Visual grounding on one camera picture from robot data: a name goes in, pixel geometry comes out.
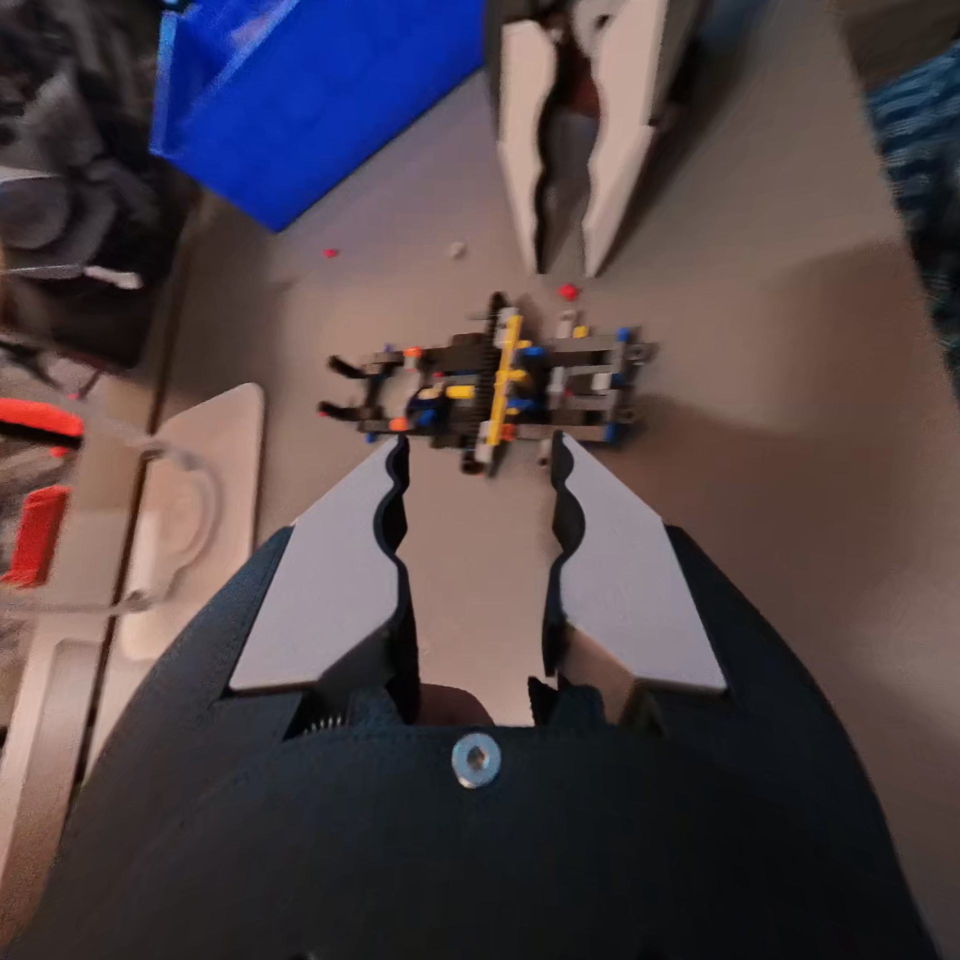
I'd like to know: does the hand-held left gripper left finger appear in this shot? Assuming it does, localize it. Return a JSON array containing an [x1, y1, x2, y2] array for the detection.
[[227, 435, 421, 725]]

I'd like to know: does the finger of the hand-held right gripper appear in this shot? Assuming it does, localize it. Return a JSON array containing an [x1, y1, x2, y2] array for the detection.
[[581, 0, 682, 279], [497, 18, 562, 276]]

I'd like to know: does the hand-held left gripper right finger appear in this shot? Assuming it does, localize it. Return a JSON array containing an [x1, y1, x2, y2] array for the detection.
[[541, 429, 729, 725]]

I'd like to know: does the black yellow grey lego model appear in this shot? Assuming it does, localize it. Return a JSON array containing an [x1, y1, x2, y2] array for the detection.
[[318, 292, 660, 477]]

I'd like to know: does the pale mug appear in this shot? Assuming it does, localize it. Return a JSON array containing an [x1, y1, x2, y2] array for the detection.
[[120, 438, 223, 612]]

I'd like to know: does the white rounded flat plate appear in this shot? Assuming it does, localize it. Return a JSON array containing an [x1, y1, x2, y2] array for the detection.
[[118, 382, 266, 663]]

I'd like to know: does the blue plastic bin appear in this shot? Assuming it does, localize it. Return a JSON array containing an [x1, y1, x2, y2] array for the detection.
[[148, 0, 489, 232]]

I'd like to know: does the red plastic object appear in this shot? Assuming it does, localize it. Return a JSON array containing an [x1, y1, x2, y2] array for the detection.
[[3, 486, 73, 588], [0, 397, 85, 453]]

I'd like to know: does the blue plaid clothing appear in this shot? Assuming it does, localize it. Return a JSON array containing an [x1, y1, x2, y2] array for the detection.
[[866, 45, 960, 354]]

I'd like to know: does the black bag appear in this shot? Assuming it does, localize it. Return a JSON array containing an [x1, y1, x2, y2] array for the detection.
[[0, 0, 189, 369]]

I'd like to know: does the white cable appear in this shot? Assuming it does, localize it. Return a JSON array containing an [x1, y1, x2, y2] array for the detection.
[[0, 264, 144, 291]]

